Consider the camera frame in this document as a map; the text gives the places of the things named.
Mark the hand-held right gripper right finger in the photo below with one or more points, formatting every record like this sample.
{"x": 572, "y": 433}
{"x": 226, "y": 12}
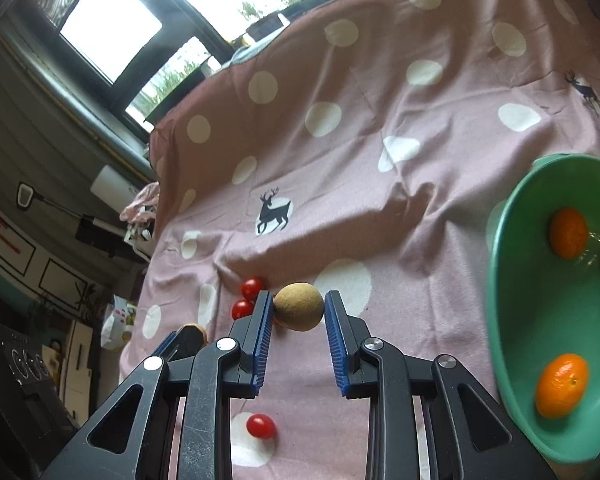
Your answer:
{"x": 334, "y": 345}

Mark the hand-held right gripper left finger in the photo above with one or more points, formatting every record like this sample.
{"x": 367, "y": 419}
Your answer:
{"x": 265, "y": 340}

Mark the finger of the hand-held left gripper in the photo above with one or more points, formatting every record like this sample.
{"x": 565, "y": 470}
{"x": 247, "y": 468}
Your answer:
{"x": 187, "y": 347}

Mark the brown longan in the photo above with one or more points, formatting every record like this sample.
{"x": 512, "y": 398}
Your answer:
{"x": 194, "y": 330}
{"x": 298, "y": 306}

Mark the green bowl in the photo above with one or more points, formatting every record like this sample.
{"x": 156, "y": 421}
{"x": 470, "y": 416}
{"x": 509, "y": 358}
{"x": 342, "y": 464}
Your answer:
{"x": 525, "y": 310}

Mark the small orange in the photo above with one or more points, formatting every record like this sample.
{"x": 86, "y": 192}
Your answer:
{"x": 562, "y": 385}

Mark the large orange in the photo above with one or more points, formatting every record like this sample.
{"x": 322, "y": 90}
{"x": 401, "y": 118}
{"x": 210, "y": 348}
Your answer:
{"x": 569, "y": 232}

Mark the red cherry tomato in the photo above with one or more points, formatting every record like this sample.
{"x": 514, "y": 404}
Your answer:
{"x": 260, "y": 425}
{"x": 241, "y": 309}
{"x": 252, "y": 288}

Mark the white cabinet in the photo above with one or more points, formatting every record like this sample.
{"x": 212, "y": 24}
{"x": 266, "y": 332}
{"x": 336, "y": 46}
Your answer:
{"x": 80, "y": 365}

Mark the white yellow snack bag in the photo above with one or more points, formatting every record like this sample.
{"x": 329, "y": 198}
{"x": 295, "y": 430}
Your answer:
{"x": 116, "y": 325}

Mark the black desk lamp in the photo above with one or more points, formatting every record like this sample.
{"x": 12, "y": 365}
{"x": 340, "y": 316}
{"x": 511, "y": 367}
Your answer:
{"x": 102, "y": 235}

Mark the pink floral cloth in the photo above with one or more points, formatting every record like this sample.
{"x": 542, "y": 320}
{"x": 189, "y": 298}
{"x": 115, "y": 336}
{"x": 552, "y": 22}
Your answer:
{"x": 140, "y": 205}

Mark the pink polka dot blanket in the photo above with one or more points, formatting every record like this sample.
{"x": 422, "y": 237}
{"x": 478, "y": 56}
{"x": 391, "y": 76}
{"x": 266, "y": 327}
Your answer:
{"x": 380, "y": 185}

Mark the white cylinder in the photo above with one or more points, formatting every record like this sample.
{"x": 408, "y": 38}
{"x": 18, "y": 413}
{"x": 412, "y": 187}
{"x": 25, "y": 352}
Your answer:
{"x": 111, "y": 187}

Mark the red wall poster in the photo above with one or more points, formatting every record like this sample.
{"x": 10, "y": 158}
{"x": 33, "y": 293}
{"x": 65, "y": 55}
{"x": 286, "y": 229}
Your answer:
{"x": 0, "y": 242}

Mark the black window frame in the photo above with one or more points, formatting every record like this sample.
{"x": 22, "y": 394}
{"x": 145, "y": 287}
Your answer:
{"x": 180, "y": 15}

